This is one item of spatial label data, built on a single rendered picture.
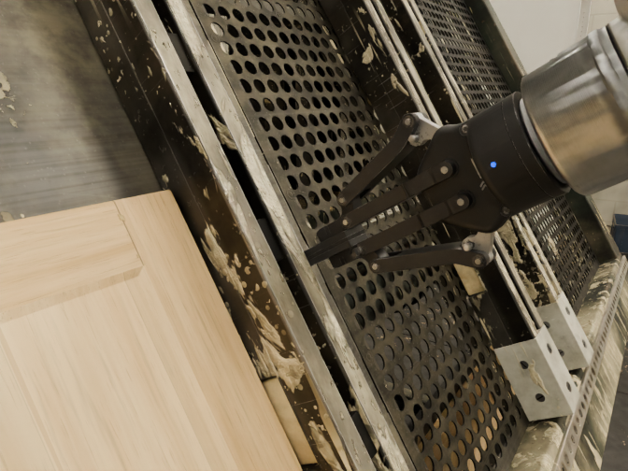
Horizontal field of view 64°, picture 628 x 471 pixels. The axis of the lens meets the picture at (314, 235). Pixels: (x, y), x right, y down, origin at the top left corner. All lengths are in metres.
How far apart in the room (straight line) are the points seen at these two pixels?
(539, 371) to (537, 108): 0.59
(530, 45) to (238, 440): 3.70
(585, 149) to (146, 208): 0.32
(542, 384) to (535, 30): 3.29
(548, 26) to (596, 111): 3.63
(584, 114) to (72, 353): 0.35
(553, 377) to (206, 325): 0.58
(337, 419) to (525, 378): 0.49
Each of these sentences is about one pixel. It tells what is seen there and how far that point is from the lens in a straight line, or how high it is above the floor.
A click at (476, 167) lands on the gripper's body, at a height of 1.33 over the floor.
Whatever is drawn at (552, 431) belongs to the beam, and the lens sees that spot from 0.87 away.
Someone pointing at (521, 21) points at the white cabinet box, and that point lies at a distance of 3.98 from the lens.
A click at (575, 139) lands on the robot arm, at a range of 0.32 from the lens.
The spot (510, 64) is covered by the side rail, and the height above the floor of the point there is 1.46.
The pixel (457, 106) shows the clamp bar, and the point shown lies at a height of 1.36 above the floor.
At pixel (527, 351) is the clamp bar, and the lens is 0.85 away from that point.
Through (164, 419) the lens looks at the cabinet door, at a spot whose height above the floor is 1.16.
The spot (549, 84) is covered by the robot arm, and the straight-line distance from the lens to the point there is 0.33.
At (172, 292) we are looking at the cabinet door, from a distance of 0.42.
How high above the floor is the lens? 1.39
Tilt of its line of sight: 16 degrees down
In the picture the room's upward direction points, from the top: straight up
